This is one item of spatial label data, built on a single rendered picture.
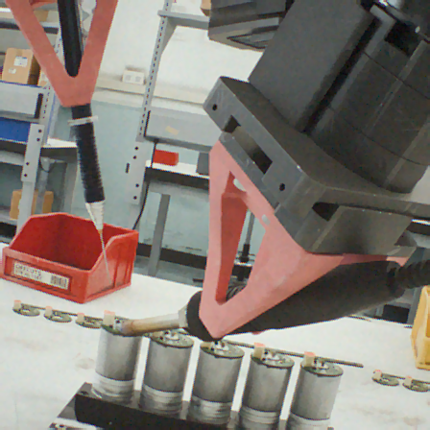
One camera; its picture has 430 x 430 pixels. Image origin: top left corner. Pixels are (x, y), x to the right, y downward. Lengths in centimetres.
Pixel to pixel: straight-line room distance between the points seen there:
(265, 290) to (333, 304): 3
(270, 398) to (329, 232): 17
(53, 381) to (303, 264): 26
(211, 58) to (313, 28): 456
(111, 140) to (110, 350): 453
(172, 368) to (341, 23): 22
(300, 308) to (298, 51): 10
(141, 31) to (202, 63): 49
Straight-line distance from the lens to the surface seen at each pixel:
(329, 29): 25
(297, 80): 25
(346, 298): 26
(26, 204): 289
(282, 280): 25
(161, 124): 266
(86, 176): 36
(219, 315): 29
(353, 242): 25
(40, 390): 44
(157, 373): 38
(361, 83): 24
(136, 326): 36
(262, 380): 38
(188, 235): 482
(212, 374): 38
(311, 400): 38
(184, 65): 483
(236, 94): 25
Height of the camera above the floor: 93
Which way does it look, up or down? 7 degrees down
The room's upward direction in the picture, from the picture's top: 11 degrees clockwise
